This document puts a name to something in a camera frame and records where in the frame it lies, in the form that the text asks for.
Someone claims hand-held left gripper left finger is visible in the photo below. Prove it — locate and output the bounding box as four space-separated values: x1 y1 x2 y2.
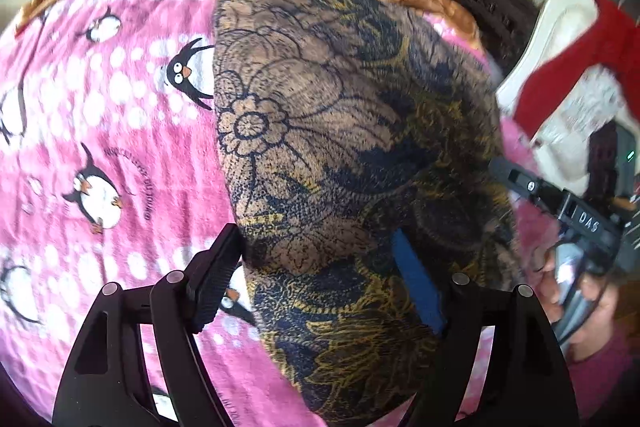
51 223 246 427

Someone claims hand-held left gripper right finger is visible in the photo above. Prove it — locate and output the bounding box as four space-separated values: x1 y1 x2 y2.
391 228 581 427

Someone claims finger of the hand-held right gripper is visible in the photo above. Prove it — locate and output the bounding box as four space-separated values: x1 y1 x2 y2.
487 157 568 214

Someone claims brown blue floral patterned garment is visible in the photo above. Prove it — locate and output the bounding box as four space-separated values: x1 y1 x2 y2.
212 0 523 427

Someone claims person's right forearm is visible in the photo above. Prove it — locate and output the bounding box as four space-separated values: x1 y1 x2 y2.
565 322 640 427

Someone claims person's right hand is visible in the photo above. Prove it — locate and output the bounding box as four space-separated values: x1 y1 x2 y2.
542 251 626 350

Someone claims red cloth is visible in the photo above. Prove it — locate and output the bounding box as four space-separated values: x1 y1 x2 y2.
510 0 640 140

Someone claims pink penguin print blanket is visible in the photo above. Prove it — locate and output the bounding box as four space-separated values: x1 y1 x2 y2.
0 0 561 427

